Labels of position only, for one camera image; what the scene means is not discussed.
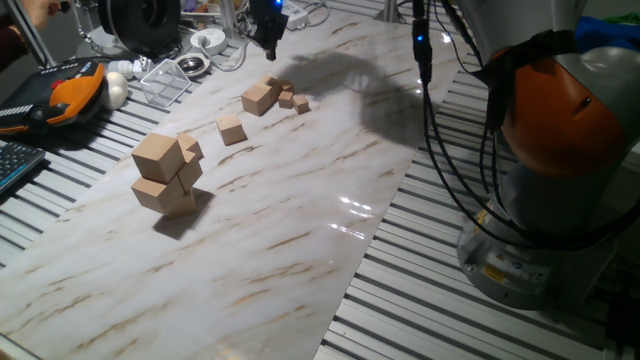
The blue bag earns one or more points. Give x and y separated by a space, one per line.
610 32

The white plug adapter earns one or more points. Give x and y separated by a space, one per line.
125 67

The black filament spool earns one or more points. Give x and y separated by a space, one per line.
140 25

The black keyboard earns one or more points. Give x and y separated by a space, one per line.
17 162

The white round device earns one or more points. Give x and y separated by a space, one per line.
212 40

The orange black teach pendant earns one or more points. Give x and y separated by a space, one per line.
70 95

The marble pattern mat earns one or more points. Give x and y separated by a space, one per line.
300 225

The aluminium frame profile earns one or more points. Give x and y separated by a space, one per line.
390 10

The slanted metal pole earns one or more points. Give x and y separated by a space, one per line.
30 32

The person's left forearm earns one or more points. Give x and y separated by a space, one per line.
10 47

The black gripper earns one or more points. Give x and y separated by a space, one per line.
267 22

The white power strip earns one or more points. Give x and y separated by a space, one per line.
296 15

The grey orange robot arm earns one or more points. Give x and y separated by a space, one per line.
560 125

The person's left hand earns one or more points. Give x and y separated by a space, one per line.
42 10

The grey metal stand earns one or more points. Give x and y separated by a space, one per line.
87 35

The vertical silver pole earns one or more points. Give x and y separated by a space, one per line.
228 17

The clear plastic box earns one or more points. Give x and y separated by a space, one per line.
165 82

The large wooden cube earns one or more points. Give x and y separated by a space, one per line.
256 100
272 86
192 145
192 172
155 197
231 129
155 157

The white egg-shaped object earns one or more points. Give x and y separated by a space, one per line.
116 90

